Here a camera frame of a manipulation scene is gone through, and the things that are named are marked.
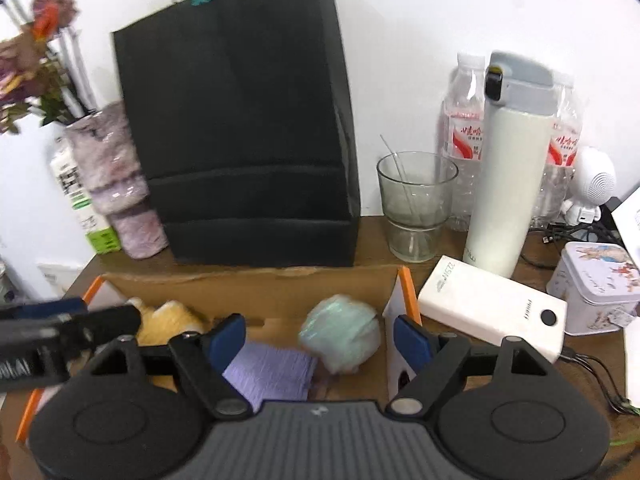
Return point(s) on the purple mottled vase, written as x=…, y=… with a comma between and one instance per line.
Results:
x=120, y=180

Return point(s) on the purple cloth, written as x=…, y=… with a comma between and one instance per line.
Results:
x=272, y=375

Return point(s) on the mint green yarn ball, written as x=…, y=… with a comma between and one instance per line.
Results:
x=340, y=332

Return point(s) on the wooden desktop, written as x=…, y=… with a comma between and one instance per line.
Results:
x=590, y=350

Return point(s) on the orange-edged cardboard box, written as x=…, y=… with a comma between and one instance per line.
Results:
x=260, y=285

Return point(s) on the white power bank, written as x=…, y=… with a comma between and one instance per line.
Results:
x=490, y=310

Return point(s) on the black paper bag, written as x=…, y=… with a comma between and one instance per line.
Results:
x=235, y=110

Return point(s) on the white robot-shaped speaker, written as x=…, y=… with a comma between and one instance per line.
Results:
x=595, y=180

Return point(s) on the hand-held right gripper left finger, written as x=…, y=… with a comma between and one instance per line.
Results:
x=227, y=342

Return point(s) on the printed white tin box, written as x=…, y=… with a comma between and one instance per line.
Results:
x=590, y=285

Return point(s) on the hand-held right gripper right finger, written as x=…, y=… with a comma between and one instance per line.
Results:
x=412, y=342

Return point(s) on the glass stirring rod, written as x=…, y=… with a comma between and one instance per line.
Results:
x=397, y=165

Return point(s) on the white thermos flask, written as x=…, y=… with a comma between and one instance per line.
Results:
x=505, y=170

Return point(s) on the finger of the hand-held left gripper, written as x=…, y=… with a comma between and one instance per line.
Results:
x=45, y=307
x=107, y=325

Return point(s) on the clear glass cup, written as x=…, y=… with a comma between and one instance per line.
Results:
x=417, y=210

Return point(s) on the yellow plush toy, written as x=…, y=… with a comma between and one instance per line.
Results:
x=167, y=322

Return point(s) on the white and green carton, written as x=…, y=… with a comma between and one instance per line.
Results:
x=82, y=200

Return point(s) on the dried pink flowers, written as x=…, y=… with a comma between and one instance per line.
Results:
x=30, y=70

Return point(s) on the printed white paper sheet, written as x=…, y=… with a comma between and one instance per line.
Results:
x=629, y=225

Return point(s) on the red label water bottle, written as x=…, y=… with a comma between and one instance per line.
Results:
x=462, y=140
x=562, y=150

